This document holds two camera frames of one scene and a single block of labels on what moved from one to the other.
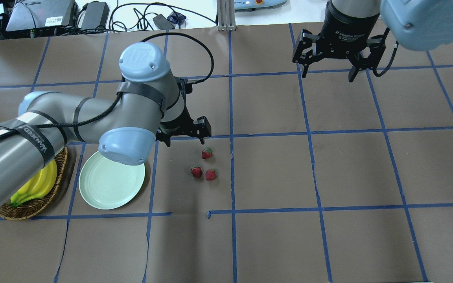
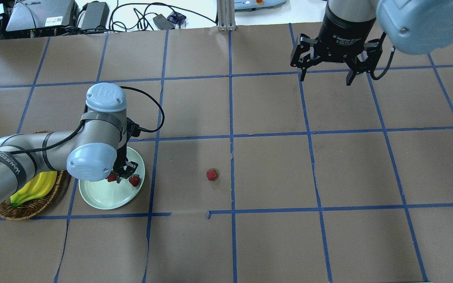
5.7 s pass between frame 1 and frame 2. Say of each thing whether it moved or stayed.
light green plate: stayed
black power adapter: stayed
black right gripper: stayed
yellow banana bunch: stayed
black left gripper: moved
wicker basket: stayed
